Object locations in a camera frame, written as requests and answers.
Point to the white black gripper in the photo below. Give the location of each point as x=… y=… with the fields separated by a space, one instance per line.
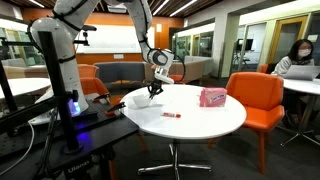
x=159 y=74

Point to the white bowl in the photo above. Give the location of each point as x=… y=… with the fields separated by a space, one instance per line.
x=142 y=100

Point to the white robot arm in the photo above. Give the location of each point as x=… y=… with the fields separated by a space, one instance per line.
x=68 y=20

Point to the red white marker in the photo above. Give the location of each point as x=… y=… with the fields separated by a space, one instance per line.
x=171 y=115

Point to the grey sofa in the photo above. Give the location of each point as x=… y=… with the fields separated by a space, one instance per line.
x=116 y=71

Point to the orange black clamp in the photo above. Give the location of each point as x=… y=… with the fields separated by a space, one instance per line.
x=111 y=111

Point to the pink tissue box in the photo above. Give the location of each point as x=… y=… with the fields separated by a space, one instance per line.
x=212 y=97

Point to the whiteboard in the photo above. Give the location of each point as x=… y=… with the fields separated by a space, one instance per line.
x=111 y=39

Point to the black robot cart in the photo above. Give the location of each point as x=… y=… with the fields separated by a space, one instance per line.
x=96 y=134

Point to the orange armchair near left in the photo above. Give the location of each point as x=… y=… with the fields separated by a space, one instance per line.
x=261 y=95

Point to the grey laptop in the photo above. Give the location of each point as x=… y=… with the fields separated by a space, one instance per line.
x=302 y=72

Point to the person in white sweater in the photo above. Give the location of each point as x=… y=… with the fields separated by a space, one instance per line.
x=299 y=54

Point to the white round background table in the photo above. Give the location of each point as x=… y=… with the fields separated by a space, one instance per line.
x=310 y=91

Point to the black camera stand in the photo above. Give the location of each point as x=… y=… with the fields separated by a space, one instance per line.
x=50 y=93

